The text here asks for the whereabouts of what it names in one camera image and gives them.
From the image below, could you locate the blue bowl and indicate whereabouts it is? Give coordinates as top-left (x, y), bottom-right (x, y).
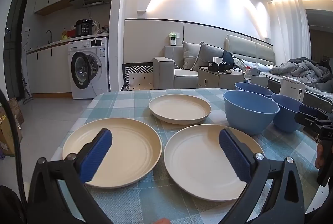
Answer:
top-left (271, 94), bottom-right (305, 132)
top-left (223, 90), bottom-right (280, 135)
top-left (235, 82), bottom-right (273, 98)

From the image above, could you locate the teal plaid tablecloth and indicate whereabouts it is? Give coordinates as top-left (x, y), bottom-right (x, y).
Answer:
top-left (51, 87), bottom-right (319, 224)

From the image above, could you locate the black cable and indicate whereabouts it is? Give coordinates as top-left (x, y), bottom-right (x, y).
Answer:
top-left (0, 89), bottom-right (28, 214)

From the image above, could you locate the white electric kettle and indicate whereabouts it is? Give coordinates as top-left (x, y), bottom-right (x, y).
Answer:
top-left (280, 76), bottom-right (305, 103)

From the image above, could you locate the grey pillow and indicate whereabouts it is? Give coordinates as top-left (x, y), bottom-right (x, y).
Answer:
top-left (192, 42), bottom-right (225, 71)
top-left (181, 41), bottom-right (202, 70)

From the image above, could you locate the grey sofa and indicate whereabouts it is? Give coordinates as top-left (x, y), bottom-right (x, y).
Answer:
top-left (153, 45), bottom-right (227, 89)

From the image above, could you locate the small cream plate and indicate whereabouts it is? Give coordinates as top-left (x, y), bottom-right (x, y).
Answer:
top-left (149, 94), bottom-right (212, 125)

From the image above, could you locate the white washing machine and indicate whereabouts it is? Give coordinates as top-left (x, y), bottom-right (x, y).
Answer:
top-left (68, 37), bottom-right (109, 99)

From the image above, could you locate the green wall holder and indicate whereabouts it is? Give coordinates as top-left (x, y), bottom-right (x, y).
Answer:
top-left (168, 32), bottom-right (181, 46)

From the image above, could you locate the patterned floor mat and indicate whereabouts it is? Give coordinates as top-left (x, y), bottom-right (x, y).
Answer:
top-left (121, 63), bottom-right (154, 91)

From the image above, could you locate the black pressure cooker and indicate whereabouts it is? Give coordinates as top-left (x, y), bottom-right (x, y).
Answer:
top-left (74, 19), bottom-right (94, 37)

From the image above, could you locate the bed with padded headboard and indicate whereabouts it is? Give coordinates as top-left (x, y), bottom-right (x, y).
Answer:
top-left (225, 34), bottom-right (333, 110)

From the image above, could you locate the person's right hand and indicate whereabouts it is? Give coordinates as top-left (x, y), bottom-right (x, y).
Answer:
top-left (315, 145), bottom-right (326, 170)

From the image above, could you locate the black storage box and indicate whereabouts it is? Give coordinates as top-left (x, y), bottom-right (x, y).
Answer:
top-left (208, 62), bottom-right (231, 72)

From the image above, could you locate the cardboard box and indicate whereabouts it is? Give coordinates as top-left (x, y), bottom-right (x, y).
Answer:
top-left (0, 110), bottom-right (23, 157)

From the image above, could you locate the grey quilt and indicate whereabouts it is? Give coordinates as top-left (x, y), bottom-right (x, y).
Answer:
top-left (271, 57), bottom-right (333, 89)

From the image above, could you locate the grey bedside cabinet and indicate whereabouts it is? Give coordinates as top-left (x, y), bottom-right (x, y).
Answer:
top-left (197, 66), bottom-right (268, 89)

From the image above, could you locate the large cream plate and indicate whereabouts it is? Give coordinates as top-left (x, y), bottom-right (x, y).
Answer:
top-left (164, 124), bottom-right (264, 201)
top-left (62, 118), bottom-right (162, 188)

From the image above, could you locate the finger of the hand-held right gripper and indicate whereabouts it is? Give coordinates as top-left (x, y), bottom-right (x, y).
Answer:
top-left (294, 110), bottom-right (333, 142)
top-left (299, 104), bottom-right (333, 116)

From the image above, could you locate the tissue box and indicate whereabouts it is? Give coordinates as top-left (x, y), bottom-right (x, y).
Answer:
top-left (243, 67), bottom-right (261, 76)

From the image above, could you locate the floor mop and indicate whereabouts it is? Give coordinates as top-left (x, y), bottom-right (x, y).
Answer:
top-left (22, 78), bottom-right (33, 105)

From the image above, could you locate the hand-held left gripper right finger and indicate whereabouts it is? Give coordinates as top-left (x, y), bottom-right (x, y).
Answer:
top-left (219, 128), bottom-right (306, 224)

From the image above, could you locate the white curtain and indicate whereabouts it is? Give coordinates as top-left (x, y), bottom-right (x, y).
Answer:
top-left (271, 0), bottom-right (311, 66)

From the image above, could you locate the dark glass door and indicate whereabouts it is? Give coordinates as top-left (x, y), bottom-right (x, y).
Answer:
top-left (5, 0), bottom-right (32, 100)

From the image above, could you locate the dark jacket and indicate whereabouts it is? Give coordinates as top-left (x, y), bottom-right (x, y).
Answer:
top-left (222, 50), bottom-right (244, 68)

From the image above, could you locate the white kitchen counter cabinet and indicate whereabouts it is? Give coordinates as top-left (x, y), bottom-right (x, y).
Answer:
top-left (26, 37), bottom-right (108, 98)

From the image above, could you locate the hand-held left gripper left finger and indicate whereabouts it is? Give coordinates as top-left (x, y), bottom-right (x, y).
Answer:
top-left (27, 128), bottom-right (113, 224)

